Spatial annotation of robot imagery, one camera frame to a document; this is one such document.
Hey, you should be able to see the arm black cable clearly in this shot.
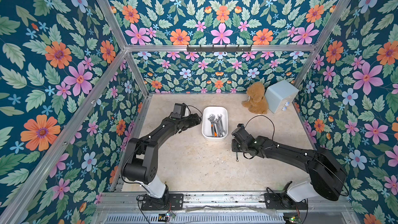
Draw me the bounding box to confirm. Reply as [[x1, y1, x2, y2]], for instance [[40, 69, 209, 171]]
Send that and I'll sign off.
[[244, 114, 276, 141], [185, 104, 203, 119]]

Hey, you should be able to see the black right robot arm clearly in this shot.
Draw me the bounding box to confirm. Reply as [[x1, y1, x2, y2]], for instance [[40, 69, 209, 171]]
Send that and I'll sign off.
[[232, 124, 347, 202]]

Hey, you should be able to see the orange-handled adjustable wrench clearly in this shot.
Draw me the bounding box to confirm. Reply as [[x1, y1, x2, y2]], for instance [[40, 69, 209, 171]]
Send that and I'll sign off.
[[208, 114, 217, 138]]

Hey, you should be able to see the black hook rail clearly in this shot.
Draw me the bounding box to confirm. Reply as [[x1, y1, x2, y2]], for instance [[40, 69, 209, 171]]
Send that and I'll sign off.
[[186, 45, 252, 53]]

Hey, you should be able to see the light blue cube box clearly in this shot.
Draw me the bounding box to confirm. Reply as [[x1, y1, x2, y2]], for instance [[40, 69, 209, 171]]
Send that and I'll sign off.
[[265, 80, 299, 114]]

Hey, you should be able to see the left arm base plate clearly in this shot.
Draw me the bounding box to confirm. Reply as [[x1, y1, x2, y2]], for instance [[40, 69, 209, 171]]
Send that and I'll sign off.
[[141, 194, 184, 211]]

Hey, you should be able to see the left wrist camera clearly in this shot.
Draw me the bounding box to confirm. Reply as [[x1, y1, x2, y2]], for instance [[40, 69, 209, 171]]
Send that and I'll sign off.
[[171, 103, 187, 119]]

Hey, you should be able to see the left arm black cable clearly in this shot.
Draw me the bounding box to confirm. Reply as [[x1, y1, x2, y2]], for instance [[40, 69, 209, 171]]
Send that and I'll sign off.
[[185, 104, 203, 119]]

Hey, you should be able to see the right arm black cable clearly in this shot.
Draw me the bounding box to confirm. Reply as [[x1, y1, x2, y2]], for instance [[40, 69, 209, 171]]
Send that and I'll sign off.
[[244, 114, 276, 141]]

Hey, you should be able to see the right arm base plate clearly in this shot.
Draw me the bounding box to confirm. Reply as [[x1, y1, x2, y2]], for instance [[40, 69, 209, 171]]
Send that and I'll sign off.
[[264, 192, 307, 211]]

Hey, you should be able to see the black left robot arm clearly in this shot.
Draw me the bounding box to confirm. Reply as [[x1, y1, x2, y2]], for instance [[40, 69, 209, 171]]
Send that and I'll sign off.
[[121, 113, 202, 199]]

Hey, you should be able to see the perforated metal front rail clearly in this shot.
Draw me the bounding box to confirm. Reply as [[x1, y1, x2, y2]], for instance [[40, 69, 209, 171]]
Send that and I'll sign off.
[[104, 213, 286, 224]]

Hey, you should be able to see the large silver open-end wrench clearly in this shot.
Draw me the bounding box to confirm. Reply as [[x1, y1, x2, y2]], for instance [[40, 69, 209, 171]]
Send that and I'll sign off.
[[216, 114, 225, 137]]

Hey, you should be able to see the white plastic storage box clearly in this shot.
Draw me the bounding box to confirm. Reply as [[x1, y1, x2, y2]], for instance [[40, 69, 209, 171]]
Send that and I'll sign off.
[[202, 106, 228, 141]]

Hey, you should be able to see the brown teddy bear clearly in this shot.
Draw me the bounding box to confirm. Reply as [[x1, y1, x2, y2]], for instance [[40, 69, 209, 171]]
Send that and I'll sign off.
[[241, 82, 268, 114]]

